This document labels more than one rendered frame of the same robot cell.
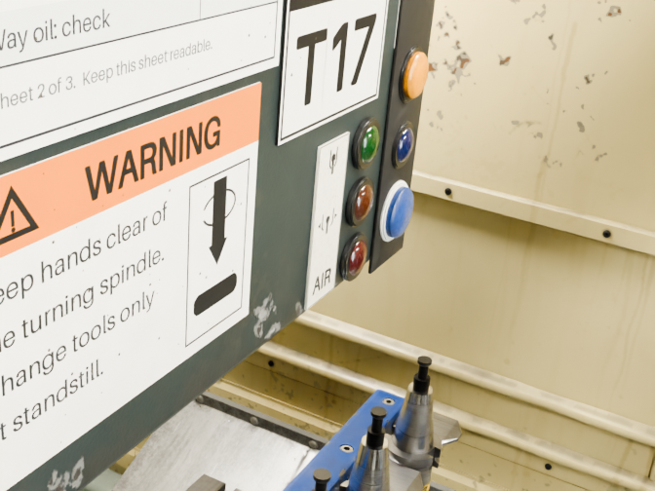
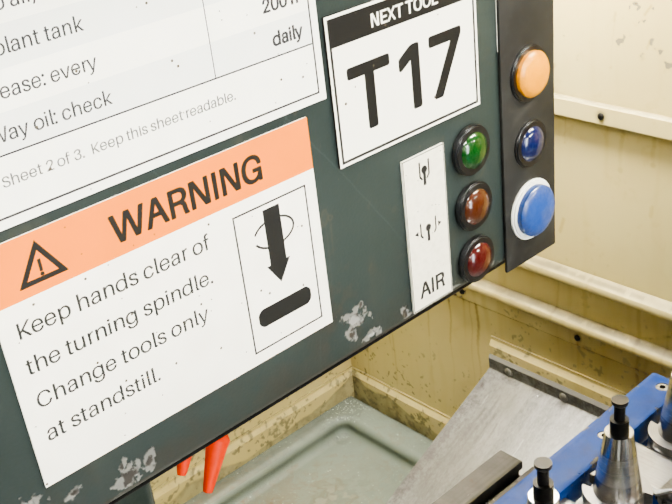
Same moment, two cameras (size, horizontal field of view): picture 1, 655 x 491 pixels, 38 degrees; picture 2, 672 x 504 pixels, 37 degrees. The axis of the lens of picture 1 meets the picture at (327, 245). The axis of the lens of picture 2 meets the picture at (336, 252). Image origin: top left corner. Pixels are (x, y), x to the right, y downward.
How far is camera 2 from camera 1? 0.15 m
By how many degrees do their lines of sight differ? 22
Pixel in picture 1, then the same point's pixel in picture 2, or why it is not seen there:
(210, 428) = (517, 402)
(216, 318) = (291, 327)
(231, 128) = (275, 162)
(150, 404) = (223, 403)
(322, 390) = (632, 367)
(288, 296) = (388, 302)
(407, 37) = (515, 38)
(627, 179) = not seen: outside the picture
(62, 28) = (62, 114)
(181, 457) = (488, 431)
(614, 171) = not seen: outside the picture
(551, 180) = not seen: outside the picture
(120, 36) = (125, 109)
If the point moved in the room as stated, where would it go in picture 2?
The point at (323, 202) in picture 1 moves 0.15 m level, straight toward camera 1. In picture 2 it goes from (417, 212) to (305, 384)
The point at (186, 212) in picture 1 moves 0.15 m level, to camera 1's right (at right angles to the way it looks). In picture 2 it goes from (233, 240) to (592, 271)
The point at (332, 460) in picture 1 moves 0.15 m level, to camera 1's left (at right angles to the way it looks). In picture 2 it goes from (586, 447) to (438, 425)
